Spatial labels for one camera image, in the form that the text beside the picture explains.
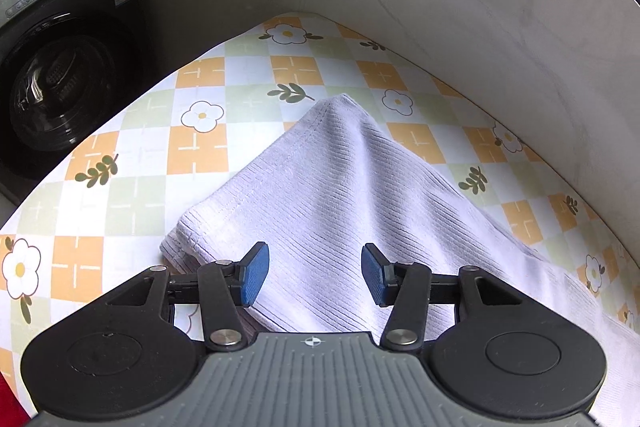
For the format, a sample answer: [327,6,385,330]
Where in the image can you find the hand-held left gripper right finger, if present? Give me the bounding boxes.
[361,242,525,353]

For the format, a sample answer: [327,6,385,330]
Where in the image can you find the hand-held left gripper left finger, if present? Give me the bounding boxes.
[105,241,271,353]

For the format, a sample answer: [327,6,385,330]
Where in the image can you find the lavender ribbed pants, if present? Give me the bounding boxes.
[159,93,640,413]

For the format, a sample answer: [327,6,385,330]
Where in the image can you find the floral checkered tablecloth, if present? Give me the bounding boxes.
[0,12,640,408]

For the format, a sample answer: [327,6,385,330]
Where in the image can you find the red cloth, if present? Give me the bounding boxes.
[0,369,33,427]

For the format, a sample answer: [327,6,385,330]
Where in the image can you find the dark grey washing machine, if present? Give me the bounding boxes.
[0,0,168,208]

